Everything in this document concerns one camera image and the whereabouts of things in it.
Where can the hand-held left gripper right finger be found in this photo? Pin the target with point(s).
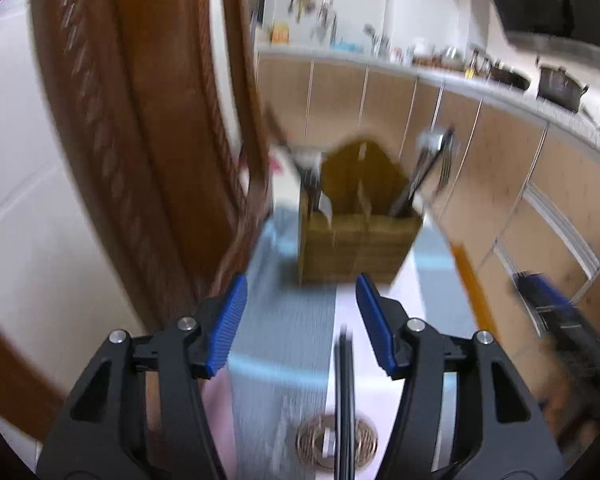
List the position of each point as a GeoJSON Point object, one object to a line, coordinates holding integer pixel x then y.
{"type": "Point", "coordinates": [375, 330]}

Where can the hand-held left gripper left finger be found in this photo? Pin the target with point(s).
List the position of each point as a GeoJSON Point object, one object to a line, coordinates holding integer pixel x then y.
{"type": "Point", "coordinates": [227, 325]}

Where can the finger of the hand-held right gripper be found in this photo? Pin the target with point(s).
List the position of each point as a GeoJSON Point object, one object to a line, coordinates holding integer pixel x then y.
{"type": "Point", "coordinates": [547, 291]}

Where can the wooden utensil holder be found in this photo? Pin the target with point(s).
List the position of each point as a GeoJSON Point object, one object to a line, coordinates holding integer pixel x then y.
{"type": "Point", "coordinates": [360, 245]}

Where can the metal spoon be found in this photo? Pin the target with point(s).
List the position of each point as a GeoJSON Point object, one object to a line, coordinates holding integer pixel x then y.
{"type": "Point", "coordinates": [430, 139]}

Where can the striped grey pink cloth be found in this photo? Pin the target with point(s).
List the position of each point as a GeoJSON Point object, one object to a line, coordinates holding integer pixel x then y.
{"type": "Point", "coordinates": [290, 340]}

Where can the round brown ringed disc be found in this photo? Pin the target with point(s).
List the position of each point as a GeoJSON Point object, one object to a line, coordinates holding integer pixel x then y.
{"type": "Point", "coordinates": [312, 442]}

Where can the beige kitchen base cabinets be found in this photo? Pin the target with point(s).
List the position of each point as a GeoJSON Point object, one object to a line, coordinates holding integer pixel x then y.
{"type": "Point", "coordinates": [480, 160]}

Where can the dark cooking pot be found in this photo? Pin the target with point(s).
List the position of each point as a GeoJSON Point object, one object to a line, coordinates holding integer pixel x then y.
{"type": "Point", "coordinates": [560, 87]}

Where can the speckled kitchen countertop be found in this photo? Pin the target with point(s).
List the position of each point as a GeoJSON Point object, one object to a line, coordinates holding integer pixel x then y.
{"type": "Point", "coordinates": [480, 91]}

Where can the dark wok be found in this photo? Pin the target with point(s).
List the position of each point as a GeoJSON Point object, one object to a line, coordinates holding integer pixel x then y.
{"type": "Point", "coordinates": [510, 77]}

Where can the blue dish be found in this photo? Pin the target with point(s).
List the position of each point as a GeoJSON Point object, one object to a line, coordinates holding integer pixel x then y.
{"type": "Point", "coordinates": [347, 46]}

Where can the countertop cutlery cup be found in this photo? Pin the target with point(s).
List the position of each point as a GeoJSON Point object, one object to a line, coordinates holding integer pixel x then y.
{"type": "Point", "coordinates": [377, 42]}

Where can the yellow carton box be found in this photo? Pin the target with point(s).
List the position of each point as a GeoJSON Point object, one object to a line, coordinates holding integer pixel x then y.
{"type": "Point", "coordinates": [280, 34]}

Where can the water heater pipework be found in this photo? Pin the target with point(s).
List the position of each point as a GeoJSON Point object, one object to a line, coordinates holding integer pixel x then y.
{"type": "Point", "coordinates": [305, 0]}

